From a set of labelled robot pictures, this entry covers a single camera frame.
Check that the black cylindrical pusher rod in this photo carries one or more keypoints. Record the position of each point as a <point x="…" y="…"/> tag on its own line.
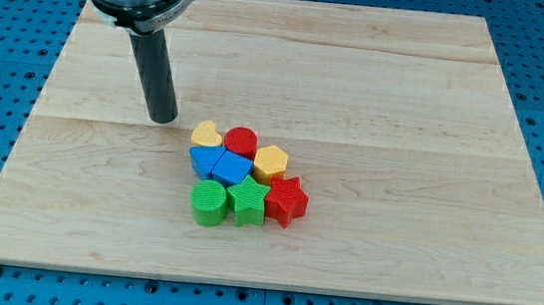
<point x="154" y="69"/>

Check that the blue cube block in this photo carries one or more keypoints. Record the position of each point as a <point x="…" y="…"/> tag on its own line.
<point x="231" y="168"/>

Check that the yellow hexagon block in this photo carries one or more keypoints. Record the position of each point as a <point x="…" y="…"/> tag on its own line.
<point x="269" y="162"/>

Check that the yellow heart block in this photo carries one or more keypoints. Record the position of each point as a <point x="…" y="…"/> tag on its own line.
<point x="205" y="134"/>

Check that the red cylinder block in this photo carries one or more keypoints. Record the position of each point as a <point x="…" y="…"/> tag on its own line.
<point x="242" y="141"/>

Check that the green cylinder block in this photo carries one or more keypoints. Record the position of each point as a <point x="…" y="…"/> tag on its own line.
<point x="208" y="203"/>

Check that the green star block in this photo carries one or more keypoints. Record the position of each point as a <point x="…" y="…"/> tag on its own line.
<point x="246" y="200"/>

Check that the red star block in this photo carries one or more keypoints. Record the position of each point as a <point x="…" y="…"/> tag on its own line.
<point x="286" y="200"/>

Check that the wooden board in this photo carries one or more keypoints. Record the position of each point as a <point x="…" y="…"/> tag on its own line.
<point x="398" y="124"/>

